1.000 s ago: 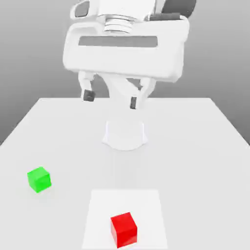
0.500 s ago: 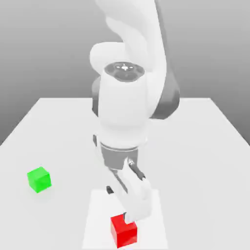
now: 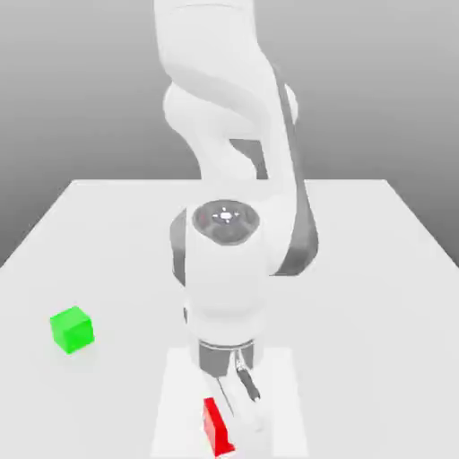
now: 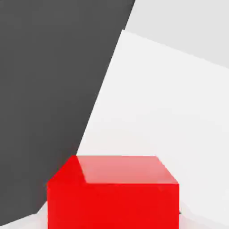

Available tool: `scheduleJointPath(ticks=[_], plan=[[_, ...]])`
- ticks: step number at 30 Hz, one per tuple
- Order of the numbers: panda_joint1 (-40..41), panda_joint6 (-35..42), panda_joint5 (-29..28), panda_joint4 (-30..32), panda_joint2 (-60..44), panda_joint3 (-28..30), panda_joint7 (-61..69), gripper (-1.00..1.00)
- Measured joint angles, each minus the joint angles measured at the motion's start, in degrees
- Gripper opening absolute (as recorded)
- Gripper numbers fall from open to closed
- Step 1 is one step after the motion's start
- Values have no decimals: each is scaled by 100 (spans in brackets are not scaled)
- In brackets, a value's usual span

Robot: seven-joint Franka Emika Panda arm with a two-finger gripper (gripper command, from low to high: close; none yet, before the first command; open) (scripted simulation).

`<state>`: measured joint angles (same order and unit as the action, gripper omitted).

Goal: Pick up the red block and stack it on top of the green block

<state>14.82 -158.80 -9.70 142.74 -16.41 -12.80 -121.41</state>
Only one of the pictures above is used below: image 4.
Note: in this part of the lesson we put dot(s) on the small red cube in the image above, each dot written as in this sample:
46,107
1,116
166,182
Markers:
114,204

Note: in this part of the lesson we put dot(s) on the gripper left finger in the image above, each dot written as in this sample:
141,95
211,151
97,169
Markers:
34,222

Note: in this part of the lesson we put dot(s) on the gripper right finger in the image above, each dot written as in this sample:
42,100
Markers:
193,221

